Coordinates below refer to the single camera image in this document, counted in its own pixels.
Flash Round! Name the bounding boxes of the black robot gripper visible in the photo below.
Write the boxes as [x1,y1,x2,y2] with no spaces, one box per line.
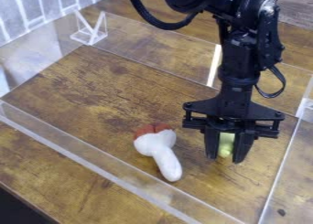
[181,76,284,164]

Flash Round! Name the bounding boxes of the green spoon with metal bowl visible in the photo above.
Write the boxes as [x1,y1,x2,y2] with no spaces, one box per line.
[217,133,235,158]

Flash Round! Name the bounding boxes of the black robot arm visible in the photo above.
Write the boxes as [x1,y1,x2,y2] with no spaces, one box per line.
[164,0,284,164]

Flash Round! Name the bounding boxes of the white plush mushroom toy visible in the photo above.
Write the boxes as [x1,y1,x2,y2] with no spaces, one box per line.
[133,123,181,182]

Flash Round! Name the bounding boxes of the clear acrylic enclosure wall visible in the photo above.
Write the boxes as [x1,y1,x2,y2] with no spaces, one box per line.
[1,13,313,224]

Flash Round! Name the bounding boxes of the clear acrylic corner bracket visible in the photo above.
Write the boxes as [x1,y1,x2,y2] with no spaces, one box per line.
[69,11,106,46]

